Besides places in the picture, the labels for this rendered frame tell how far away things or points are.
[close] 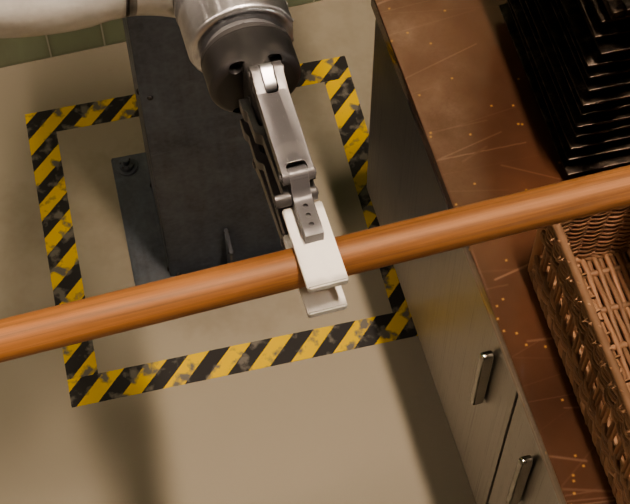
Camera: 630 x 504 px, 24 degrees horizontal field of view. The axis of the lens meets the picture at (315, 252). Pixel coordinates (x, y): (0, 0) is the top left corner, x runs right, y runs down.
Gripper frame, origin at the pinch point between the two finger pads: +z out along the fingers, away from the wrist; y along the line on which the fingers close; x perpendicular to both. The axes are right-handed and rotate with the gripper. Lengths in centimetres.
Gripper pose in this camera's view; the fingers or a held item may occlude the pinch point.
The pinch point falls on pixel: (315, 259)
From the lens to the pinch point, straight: 106.4
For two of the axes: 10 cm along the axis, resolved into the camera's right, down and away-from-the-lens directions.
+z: 2.8, 8.3, -4.9
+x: -9.6, 2.4, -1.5
